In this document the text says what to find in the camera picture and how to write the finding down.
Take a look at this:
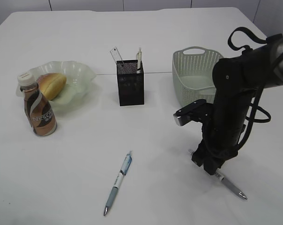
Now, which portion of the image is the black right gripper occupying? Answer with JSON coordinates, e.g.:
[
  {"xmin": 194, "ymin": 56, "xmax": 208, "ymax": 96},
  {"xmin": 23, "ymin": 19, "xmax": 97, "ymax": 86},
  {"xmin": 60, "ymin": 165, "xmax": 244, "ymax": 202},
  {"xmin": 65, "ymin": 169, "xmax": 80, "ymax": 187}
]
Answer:
[{"xmin": 192, "ymin": 103, "xmax": 247, "ymax": 175}]

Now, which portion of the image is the silver grey ballpoint pen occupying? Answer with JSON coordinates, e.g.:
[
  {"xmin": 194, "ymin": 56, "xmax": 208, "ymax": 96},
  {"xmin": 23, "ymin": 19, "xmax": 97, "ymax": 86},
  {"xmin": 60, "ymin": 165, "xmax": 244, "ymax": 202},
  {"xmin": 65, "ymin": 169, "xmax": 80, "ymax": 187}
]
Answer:
[{"xmin": 188, "ymin": 148, "xmax": 248, "ymax": 201}]

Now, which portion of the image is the cream yellow ballpoint pen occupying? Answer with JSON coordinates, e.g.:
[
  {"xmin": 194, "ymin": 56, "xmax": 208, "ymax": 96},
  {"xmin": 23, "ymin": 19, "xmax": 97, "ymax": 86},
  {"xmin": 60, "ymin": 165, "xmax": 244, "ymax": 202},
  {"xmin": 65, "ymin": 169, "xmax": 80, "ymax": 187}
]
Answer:
[{"xmin": 136, "ymin": 47, "xmax": 142, "ymax": 74}]

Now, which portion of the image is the transparent plastic ruler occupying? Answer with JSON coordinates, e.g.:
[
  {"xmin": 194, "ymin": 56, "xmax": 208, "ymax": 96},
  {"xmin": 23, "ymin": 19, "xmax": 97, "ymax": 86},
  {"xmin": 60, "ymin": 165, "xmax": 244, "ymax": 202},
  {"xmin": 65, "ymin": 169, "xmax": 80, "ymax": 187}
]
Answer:
[{"xmin": 110, "ymin": 46, "xmax": 124, "ymax": 67}]

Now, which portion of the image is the brown Nescafe coffee bottle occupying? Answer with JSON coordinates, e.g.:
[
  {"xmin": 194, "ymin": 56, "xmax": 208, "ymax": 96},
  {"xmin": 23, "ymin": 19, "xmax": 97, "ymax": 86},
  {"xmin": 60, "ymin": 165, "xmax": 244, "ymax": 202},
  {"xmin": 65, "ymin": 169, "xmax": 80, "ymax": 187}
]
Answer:
[{"xmin": 17, "ymin": 73, "xmax": 57, "ymax": 136}]

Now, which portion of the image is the sugared toy bread bun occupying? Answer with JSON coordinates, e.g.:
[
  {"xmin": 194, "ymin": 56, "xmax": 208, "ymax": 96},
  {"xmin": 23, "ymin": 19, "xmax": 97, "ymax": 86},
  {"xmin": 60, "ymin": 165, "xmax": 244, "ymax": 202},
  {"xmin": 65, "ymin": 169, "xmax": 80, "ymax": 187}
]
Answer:
[{"xmin": 37, "ymin": 73, "xmax": 67, "ymax": 100}]

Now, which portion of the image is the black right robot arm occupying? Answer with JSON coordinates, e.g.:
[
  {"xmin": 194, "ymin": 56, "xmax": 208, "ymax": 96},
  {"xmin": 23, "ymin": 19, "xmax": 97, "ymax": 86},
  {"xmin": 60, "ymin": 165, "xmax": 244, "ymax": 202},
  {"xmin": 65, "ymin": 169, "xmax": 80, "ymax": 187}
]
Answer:
[{"xmin": 189, "ymin": 38, "xmax": 283, "ymax": 175}]

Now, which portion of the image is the blue grey ballpoint pen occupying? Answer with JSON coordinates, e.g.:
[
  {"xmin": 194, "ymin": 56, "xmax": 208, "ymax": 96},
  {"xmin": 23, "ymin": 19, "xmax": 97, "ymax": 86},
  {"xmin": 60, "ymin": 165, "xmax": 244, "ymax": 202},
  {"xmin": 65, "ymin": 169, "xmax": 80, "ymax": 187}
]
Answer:
[{"xmin": 103, "ymin": 151, "xmax": 132, "ymax": 217}]

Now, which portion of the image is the pale green plastic basket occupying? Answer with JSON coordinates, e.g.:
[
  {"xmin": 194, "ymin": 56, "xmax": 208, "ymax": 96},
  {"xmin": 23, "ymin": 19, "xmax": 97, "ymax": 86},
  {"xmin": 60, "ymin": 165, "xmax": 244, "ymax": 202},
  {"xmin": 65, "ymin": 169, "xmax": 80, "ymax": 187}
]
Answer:
[{"xmin": 172, "ymin": 46, "xmax": 223, "ymax": 107}]

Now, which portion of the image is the black mesh pen holder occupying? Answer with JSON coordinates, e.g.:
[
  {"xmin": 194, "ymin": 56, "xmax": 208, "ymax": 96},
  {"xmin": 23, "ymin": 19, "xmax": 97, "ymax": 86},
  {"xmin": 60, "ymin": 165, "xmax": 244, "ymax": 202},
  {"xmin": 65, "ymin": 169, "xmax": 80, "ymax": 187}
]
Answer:
[{"xmin": 116, "ymin": 60, "xmax": 144, "ymax": 106}]

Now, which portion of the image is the pale green wavy glass plate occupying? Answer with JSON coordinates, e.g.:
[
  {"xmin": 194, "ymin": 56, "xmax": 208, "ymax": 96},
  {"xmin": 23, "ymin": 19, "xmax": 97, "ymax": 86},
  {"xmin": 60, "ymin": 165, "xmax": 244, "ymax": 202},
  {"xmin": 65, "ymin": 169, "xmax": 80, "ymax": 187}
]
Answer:
[{"xmin": 28, "ymin": 61, "xmax": 99, "ymax": 120}]

